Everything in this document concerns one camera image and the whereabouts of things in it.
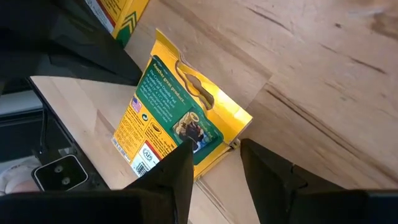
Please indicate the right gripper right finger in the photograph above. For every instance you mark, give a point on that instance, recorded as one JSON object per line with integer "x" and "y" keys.
{"x": 273, "y": 180}

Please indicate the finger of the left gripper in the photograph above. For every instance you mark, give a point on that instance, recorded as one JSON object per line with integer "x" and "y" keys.
{"x": 93, "y": 56}

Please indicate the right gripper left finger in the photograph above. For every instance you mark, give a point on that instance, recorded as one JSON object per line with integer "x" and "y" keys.
{"x": 177, "y": 174}

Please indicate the Crayola crayon box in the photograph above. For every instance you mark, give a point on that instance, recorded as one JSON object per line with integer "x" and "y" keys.
{"x": 174, "y": 102}
{"x": 124, "y": 18}

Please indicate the table-level camera box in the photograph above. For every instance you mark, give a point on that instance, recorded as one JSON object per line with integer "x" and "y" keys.
{"x": 59, "y": 172}

